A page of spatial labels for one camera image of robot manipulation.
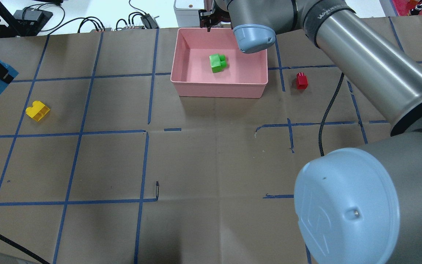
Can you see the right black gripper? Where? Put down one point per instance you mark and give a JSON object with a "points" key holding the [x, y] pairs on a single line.
{"points": [[208, 16]]}

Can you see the green toy block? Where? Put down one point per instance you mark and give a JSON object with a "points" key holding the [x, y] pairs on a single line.
{"points": [[218, 62]]}

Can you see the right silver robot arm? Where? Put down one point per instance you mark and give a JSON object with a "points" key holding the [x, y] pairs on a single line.
{"points": [[354, 205]]}

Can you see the white square box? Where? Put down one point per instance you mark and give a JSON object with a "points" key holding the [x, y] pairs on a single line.
{"points": [[186, 12]]}

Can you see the pink plastic box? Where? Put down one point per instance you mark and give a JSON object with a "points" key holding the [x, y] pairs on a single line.
{"points": [[245, 76]]}

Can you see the yellow toy block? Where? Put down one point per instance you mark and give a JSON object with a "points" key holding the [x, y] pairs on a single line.
{"points": [[37, 111]]}

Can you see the red toy block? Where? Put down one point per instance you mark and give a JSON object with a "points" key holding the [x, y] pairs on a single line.
{"points": [[301, 81]]}

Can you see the brown paper table mat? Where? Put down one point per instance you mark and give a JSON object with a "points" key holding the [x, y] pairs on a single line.
{"points": [[122, 170]]}

